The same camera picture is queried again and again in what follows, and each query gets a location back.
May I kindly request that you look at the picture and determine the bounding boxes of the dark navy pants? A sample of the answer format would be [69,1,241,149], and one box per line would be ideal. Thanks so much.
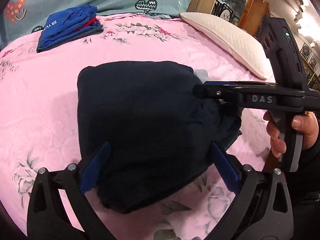
[77,61,241,213]

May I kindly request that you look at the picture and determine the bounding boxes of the black sleeved right forearm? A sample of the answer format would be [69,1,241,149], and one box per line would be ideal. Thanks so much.
[286,112,319,239]

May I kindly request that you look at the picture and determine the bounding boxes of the person's right hand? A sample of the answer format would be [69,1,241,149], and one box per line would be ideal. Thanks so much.
[262,110,320,158]

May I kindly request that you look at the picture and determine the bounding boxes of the cream quilted pillow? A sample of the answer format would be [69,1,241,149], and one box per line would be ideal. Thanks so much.
[180,12,273,80]

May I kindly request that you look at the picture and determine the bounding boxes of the wooden display cabinet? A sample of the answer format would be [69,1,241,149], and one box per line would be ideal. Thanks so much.
[187,0,271,36]

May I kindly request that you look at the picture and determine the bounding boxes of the pink floral bed sheet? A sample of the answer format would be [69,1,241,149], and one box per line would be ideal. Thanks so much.
[0,13,278,240]

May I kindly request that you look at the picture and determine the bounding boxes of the folded blue clothes stack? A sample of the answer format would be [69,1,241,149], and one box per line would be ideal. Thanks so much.
[36,4,103,53]

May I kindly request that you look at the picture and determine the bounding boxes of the teal heart-pattern quilt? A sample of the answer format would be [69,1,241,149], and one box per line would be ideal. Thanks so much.
[0,0,201,51]

